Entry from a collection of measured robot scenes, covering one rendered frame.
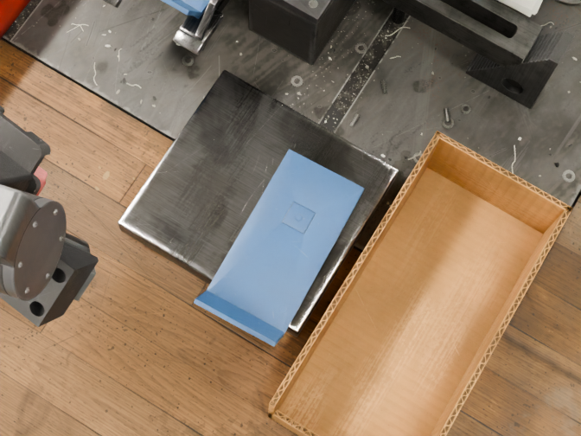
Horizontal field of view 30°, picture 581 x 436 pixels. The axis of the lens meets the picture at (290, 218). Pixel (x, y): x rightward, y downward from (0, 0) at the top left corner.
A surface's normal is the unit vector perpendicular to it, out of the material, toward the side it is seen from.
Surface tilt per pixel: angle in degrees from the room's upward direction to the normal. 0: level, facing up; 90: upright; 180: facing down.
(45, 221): 82
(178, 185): 0
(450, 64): 0
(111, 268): 0
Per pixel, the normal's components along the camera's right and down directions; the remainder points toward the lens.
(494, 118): 0.04, -0.30
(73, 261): 0.55, -0.80
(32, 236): 0.94, 0.28
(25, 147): -0.25, 0.12
